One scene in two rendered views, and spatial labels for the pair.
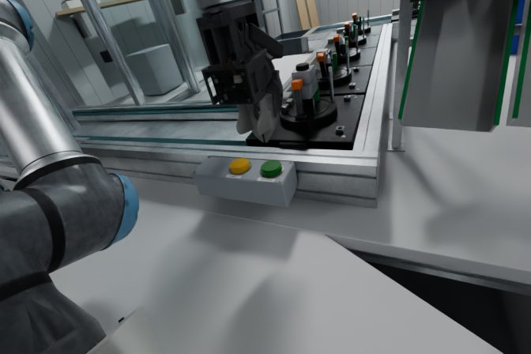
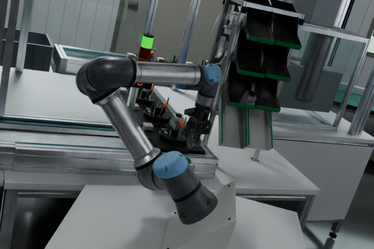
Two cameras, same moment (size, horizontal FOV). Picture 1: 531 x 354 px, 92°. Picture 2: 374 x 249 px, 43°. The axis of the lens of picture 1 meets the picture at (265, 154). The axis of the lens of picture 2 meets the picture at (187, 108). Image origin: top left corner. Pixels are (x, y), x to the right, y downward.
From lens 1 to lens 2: 1.82 m
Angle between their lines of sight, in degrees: 53
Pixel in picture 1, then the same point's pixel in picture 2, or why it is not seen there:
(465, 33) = (232, 114)
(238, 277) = not seen: hidden behind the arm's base
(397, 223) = (222, 182)
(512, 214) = (247, 177)
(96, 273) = (129, 211)
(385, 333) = (238, 204)
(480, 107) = (239, 140)
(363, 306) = not seen: hidden behind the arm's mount
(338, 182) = (203, 167)
